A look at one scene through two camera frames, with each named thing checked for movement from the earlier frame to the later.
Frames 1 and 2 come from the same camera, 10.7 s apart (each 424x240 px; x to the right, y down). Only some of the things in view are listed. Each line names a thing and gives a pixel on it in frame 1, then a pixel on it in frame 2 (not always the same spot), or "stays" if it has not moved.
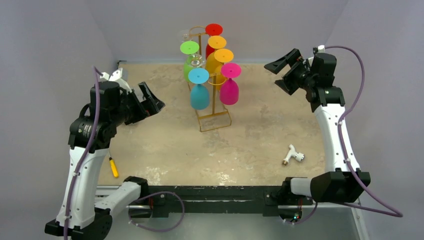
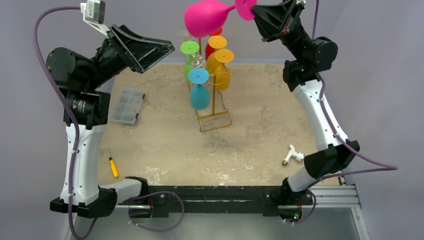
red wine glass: x=212 y=29 stays
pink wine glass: x=229 y=92 -> x=205 y=18
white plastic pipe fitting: x=299 y=156 stays
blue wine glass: x=199 y=97 stays
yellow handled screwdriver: x=113 y=166 stays
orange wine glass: x=222 y=56 stays
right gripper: x=293 y=72 -> x=282 y=24
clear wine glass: x=195 y=60 stays
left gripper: x=150 y=106 -> x=143 y=52
